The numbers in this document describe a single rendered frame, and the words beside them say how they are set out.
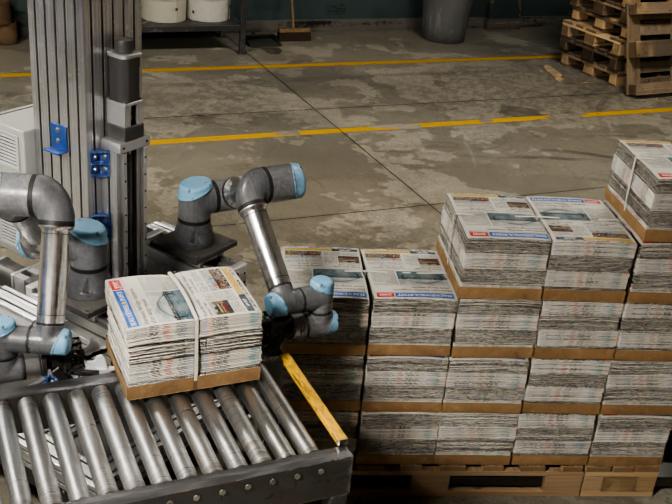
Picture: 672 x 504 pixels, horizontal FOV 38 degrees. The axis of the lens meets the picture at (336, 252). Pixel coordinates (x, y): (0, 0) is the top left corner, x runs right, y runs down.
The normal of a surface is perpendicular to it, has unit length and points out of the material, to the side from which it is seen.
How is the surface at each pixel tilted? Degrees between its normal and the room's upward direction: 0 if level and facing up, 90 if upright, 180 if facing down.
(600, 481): 90
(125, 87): 90
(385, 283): 1
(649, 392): 90
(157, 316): 1
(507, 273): 90
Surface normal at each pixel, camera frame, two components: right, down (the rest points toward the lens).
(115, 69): -0.56, 0.32
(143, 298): 0.08, -0.89
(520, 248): 0.10, 0.44
